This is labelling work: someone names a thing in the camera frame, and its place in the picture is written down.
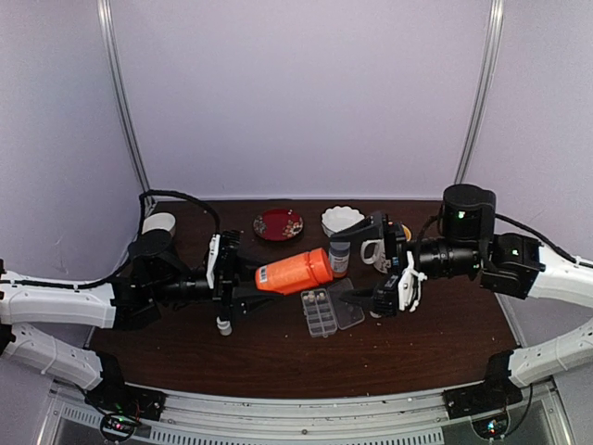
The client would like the red floral plate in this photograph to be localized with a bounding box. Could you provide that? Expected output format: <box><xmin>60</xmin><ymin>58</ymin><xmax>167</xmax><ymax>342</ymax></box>
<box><xmin>252</xmin><ymin>209</ymin><xmax>304</xmax><ymax>242</ymax></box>

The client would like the orange pill bottle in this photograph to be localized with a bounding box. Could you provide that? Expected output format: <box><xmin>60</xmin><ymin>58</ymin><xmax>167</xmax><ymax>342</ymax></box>
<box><xmin>255</xmin><ymin>248</ymin><xmax>334</xmax><ymax>296</ymax></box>

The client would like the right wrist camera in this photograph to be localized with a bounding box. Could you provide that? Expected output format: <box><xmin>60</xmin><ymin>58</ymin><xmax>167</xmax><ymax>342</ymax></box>
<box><xmin>369</xmin><ymin>266</ymin><xmax>428</xmax><ymax>318</ymax></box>

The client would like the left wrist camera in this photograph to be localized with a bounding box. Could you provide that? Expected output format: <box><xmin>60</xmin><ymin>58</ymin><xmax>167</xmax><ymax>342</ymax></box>
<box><xmin>206</xmin><ymin>234</ymin><xmax>221</xmax><ymax>289</ymax></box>

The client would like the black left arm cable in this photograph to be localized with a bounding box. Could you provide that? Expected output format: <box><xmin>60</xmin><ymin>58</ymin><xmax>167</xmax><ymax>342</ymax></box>
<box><xmin>92</xmin><ymin>188</ymin><xmax>221</xmax><ymax>288</ymax></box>

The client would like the small white dropper bottle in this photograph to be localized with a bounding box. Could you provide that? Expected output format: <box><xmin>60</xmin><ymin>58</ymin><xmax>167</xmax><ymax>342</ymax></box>
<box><xmin>216</xmin><ymin>318</ymin><xmax>233</xmax><ymax>337</ymax></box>

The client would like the floral mug yellow inside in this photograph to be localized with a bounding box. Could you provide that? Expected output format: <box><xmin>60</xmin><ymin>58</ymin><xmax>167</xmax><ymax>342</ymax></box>
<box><xmin>360</xmin><ymin>222</ymin><xmax>411</xmax><ymax>273</ymax></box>

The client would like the grey cap pill bottle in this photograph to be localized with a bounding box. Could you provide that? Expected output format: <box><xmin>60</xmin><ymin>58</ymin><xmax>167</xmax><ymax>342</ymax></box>
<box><xmin>328</xmin><ymin>242</ymin><xmax>351</xmax><ymax>278</ymax></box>

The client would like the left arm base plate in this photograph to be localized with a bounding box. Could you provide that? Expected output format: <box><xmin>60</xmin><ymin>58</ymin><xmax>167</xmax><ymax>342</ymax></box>
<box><xmin>82</xmin><ymin>382</ymin><xmax>167</xmax><ymax>421</ymax></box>

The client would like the white scalloped bowl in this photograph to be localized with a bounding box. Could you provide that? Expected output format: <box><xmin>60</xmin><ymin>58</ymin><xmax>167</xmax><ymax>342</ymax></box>
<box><xmin>321</xmin><ymin>206</ymin><xmax>365</xmax><ymax>236</ymax></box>

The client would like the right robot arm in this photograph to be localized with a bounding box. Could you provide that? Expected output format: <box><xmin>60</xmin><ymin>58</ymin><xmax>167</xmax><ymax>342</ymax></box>
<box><xmin>330</xmin><ymin>184</ymin><xmax>592</xmax><ymax>316</ymax></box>

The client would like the aluminium frame post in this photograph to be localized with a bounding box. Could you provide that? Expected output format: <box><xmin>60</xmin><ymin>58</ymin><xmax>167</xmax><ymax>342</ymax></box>
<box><xmin>96</xmin><ymin>0</ymin><xmax>150</xmax><ymax>192</ymax></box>
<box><xmin>454</xmin><ymin>0</ymin><xmax>505</xmax><ymax>184</ymax></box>

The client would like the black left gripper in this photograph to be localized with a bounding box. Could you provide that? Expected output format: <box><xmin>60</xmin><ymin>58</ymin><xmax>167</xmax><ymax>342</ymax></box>
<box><xmin>150</xmin><ymin>248</ymin><xmax>284</xmax><ymax>322</ymax></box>

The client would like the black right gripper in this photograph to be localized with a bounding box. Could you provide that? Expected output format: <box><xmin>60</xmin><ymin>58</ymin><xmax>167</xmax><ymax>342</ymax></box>
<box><xmin>329</xmin><ymin>211</ymin><xmax>483</xmax><ymax>319</ymax></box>

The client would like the clear plastic pill organizer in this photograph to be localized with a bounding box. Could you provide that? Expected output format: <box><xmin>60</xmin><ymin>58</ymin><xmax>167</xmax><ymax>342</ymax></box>
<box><xmin>300</xmin><ymin>278</ymin><xmax>365</xmax><ymax>338</ymax></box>

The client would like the white ceramic bowl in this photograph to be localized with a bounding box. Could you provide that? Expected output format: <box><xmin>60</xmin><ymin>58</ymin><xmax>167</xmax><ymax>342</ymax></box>
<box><xmin>141</xmin><ymin>212</ymin><xmax>176</xmax><ymax>237</ymax></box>

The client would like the right aluminium frame post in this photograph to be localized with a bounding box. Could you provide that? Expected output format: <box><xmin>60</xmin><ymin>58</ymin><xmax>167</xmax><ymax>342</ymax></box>
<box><xmin>454</xmin><ymin>0</ymin><xmax>505</xmax><ymax>184</ymax></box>

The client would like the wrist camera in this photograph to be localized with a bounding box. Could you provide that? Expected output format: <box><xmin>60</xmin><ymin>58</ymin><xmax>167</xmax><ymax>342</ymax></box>
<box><xmin>206</xmin><ymin>234</ymin><xmax>221</xmax><ymax>289</ymax></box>
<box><xmin>369</xmin><ymin>266</ymin><xmax>428</xmax><ymax>318</ymax></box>

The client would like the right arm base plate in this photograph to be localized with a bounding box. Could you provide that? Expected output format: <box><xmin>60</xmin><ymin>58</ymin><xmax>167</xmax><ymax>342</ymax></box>
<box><xmin>443</xmin><ymin>379</ymin><xmax>523</xmax><ymax>419</ymax></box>

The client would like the aluminium front rail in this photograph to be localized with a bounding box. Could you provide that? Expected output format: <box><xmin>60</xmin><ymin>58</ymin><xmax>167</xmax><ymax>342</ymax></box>
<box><xmin>36</xmin><ymin>365</ymin><xmax>575</xmax><ymax>445</ymax></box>

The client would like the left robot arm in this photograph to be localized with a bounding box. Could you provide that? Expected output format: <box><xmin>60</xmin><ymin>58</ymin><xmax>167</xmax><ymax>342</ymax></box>
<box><xmin>1</xmin><ymin>229</ymin><xmax>280</xmax><ymax>412</ymax></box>

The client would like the left aluminium frame post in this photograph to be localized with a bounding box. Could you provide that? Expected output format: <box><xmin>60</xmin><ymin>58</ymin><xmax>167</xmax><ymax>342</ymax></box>
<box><xmin>96</xmin><ymin>0</ymin><xmax>150</xmax><ymax>192</ymax></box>

